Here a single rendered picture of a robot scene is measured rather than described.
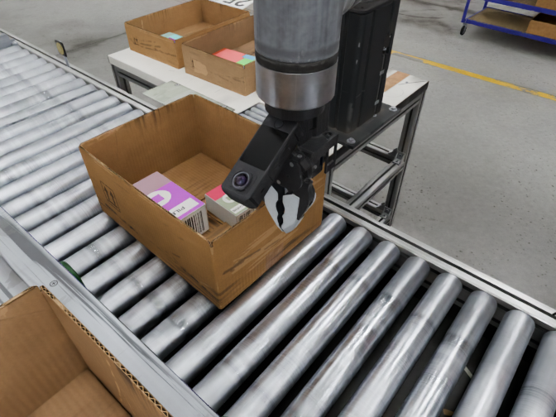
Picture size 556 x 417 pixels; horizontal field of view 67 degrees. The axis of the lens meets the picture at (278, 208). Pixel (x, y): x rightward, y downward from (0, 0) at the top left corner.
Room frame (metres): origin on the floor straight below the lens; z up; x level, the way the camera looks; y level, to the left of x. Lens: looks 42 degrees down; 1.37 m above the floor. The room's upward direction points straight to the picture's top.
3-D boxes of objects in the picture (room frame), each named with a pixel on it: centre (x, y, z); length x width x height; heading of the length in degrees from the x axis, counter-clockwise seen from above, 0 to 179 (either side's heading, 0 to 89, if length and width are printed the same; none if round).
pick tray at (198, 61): (1.44, 0.09, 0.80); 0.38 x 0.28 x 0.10; 141
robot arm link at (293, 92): (0.45, -0.02, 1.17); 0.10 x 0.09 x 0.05; 51
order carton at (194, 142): (0.66, 0.15, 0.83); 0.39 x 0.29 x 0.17; 48
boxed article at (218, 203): (0.66, 0.10, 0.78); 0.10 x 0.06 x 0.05; 46
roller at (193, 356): (0.48, 0.02, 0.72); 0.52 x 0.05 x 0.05; 140
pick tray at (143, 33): (1.65, 0.33, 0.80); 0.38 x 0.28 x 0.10; 141
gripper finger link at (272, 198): (0.46, -0.01, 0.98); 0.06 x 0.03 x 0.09; 141
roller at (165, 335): (0.53, 0.07, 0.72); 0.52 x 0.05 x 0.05; 140
